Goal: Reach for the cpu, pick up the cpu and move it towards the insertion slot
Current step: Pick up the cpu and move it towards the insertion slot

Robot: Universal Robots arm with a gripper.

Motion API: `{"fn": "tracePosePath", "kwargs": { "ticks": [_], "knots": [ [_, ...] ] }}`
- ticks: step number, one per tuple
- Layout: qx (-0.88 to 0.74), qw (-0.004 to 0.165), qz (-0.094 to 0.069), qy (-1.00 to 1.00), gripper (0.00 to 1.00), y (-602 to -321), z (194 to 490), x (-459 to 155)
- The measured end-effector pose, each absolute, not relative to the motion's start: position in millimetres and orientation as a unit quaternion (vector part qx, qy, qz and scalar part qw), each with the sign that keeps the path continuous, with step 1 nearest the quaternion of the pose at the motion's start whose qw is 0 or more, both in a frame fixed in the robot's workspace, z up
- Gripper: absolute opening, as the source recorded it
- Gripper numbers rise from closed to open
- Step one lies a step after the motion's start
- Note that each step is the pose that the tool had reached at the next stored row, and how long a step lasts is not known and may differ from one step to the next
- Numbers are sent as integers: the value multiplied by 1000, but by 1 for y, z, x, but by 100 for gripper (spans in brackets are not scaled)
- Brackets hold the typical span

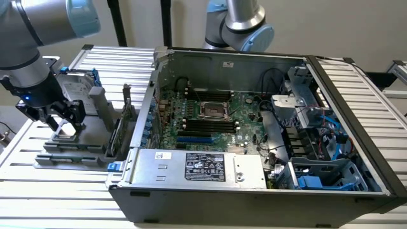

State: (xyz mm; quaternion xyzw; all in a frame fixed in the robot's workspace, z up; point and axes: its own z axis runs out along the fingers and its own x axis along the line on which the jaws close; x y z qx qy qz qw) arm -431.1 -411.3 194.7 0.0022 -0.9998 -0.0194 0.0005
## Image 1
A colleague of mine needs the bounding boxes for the hard disk with blue bracket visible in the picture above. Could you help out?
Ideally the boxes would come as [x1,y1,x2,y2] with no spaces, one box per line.
[55,68,101,115]

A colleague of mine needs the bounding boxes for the blue expansion slot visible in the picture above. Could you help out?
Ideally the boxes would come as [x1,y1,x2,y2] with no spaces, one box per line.
[176,136,215,146]

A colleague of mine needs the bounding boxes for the CPU socket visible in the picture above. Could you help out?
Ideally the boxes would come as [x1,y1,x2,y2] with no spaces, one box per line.
[196,101,231,120]

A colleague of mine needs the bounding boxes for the silver chipset heatsink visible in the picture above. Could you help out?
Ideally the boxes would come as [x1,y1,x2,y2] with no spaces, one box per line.
[227,146,248,155]

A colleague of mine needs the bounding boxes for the long black expansion slot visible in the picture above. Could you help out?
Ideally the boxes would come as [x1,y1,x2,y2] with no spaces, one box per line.
[176,131,213,138]

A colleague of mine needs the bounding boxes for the metal drive cage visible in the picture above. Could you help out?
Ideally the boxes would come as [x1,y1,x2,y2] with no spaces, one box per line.
[283,66,334,131]

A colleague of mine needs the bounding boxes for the short black wire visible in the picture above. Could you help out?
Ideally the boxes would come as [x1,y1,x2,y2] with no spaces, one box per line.
[173,75,192,92]

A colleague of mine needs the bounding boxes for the aluminium frame table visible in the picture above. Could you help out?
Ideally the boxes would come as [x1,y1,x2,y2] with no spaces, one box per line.
[380,60,407,99]

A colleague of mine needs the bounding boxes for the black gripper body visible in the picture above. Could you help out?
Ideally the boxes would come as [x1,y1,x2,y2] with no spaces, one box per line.
[12,73,76,118]

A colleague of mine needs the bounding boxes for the black stand pole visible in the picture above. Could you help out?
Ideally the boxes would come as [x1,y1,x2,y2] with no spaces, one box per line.
[160,0,173,48]
[107,0,128,47]

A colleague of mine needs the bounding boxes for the grey parts rack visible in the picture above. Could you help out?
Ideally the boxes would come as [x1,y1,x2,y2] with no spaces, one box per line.
[33,85,140,170]

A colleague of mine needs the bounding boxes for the CPU chip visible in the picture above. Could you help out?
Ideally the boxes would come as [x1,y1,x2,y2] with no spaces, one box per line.
[52,133,79,141]

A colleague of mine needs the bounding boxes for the blue data wire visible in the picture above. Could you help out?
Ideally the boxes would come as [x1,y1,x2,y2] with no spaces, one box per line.
[319,114,354,165]

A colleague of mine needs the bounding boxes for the thin black table cable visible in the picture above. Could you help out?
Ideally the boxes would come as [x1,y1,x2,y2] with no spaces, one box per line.
[316,55,384,92]

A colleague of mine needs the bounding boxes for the silver power supply unit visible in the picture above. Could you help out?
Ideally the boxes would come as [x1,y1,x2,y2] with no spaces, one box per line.
[117,148,268,189]

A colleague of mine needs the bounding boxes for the black cable with plug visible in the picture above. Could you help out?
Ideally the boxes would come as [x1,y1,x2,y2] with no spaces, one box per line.
[0,121,17,145]

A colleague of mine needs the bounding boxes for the grey disk bay blue clips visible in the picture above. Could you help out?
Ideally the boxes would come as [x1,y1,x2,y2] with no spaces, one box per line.
[284,156,371,192]

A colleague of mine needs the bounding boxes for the looped black power wire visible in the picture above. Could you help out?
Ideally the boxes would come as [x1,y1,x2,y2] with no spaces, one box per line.
[259,67,285,96]

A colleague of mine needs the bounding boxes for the black open PC case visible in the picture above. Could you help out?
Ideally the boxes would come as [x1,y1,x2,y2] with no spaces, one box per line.
[107,46,407,224]

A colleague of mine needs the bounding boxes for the graphics card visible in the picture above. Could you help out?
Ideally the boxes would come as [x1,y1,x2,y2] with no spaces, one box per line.
[107,83,136,158]

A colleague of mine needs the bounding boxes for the green motherboard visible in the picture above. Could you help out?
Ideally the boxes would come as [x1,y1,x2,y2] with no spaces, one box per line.
[155,87,276,159]

